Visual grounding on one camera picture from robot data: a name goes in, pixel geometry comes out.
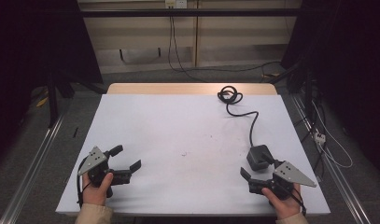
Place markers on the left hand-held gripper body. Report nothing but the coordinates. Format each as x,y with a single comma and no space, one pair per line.
94,160

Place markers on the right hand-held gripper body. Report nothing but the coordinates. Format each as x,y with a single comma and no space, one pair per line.
288,174

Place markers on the black power adapter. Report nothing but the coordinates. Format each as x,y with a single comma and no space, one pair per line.
256,158

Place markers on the person's left hand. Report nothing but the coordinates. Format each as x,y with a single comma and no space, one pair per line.
95,193

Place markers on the person's right hand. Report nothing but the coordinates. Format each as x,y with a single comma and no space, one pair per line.
284,207

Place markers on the small black floor item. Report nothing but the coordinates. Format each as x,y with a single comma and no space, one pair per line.
75,132

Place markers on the white power plug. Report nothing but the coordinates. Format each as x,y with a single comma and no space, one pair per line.
319,138

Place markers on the white table mat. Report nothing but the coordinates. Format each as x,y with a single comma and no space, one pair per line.
184,130

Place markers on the black metal stand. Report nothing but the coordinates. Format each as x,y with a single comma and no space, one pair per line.
307,93
52,99

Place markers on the yellow floor tape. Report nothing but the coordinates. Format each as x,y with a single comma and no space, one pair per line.
43,101

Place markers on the black curtain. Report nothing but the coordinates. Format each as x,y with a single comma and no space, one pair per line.
349,62
32,46

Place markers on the black horizontal bar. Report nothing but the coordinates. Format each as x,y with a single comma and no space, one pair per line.
190,12

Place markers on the aluminium floor rail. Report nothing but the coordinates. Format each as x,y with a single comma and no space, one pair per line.
334,174
32,169

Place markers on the white wall socket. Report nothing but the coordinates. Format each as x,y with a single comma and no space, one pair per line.
175,3

